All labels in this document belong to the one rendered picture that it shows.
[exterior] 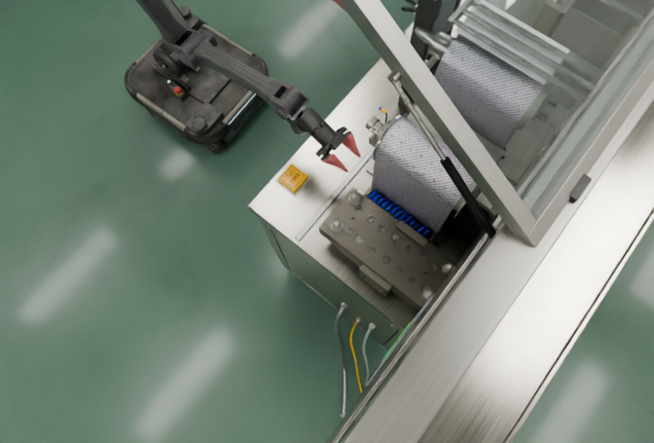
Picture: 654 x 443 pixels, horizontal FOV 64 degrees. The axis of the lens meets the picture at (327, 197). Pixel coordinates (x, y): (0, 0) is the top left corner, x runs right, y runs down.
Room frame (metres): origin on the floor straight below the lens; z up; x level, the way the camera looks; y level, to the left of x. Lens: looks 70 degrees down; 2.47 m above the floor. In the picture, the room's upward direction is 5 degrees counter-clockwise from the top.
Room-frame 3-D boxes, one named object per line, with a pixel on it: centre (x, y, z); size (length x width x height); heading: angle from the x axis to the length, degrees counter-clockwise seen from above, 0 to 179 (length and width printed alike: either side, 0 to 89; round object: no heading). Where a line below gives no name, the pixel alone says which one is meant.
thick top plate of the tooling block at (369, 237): (0.35, -0.17, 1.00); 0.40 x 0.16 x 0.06; 46
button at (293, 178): (0.64, 0.10, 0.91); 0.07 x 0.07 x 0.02; 46
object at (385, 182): (0.46, -0.22, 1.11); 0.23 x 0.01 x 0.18; 46
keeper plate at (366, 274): (0.27, -0.11, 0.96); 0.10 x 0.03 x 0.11; 46
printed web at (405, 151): (0.60, -0.35, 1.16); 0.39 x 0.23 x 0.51; 136
